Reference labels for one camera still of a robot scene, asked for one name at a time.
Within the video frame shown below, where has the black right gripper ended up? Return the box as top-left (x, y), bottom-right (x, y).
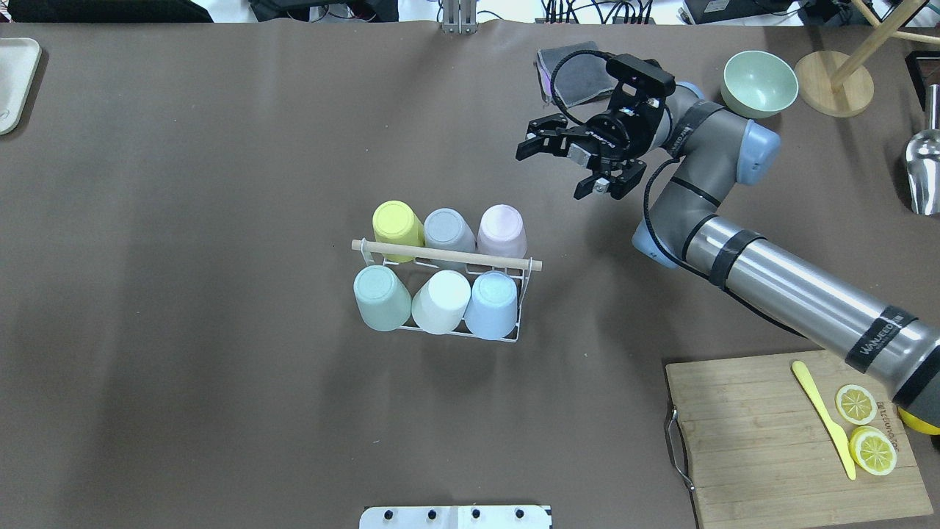
top-left (515, 81), bottom-right (671, 200)

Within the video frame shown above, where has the pink plastic cup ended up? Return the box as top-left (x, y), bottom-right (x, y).
top-left (477, 204), bottom-right (527, 259)

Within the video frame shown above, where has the green plastic cup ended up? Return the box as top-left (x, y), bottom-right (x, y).
top-left (353, 265), bottom-right (412, 331)

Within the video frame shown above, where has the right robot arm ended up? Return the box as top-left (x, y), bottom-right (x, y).
top-left (515, 81), bottom-right (939, 424)

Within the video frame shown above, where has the grey plastic cup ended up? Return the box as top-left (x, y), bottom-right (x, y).
top-left (424, 208), bottom-right (477, 253)

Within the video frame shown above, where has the blue plastic cup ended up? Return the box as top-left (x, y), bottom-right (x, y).
top-left (464, 271), bottom-right (518, 339)

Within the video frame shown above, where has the yellow plastic cup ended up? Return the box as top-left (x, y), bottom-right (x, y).
top-left (372, 200), bottom-right (425, 247)

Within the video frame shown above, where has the cream plastic cup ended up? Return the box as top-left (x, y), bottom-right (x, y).
top-left (411, 269), bottom-right (471, 334)

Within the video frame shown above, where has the purple cleaning cloth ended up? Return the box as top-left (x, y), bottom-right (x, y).
top-left (536, 62), bottom-right (553, 104)

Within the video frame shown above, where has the grey cleaning cloth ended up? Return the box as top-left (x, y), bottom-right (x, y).
top-left (536, 40), bottom-right (615, 107)

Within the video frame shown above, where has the green plastic bowl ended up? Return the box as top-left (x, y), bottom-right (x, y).
top-left (720, 50), bottom-right (799, 118)

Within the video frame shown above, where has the wooden stand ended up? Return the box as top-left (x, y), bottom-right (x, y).
top-left (793, 1), bottom-right (939, 118)

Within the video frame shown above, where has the shiny metal scoop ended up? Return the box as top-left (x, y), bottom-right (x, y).
top-left (904, 84), bottom-right (939, 215)

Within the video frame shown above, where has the bamboo cutting board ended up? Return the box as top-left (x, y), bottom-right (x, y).
top-left (665, 350), bottom-right (936, 528)

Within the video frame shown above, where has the yellow plastic knife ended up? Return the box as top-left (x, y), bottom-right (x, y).
top-left (790, 359), bottom-right (857, 480)

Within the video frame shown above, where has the upper lemon half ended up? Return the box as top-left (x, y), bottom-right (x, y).
top-left (848, 425), bottom-right (897, 476)

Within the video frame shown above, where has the whole yellow lemon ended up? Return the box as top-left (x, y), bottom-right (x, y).
top-left (897, 406), bottom-right (940, 436)

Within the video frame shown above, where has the white plastic tray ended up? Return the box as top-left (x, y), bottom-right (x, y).
top-left (1, 37), bottom-right (43, 135)

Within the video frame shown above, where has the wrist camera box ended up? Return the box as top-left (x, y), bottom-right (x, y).
top-left (605, 54), bottom-right (677, 98)

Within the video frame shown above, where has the white wire cup holder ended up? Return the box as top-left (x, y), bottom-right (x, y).
top-left (350, 237), bottom-right (543, 344)

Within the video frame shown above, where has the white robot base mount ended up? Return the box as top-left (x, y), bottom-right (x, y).
top-left (358, 505), bottom-right (554, 528)

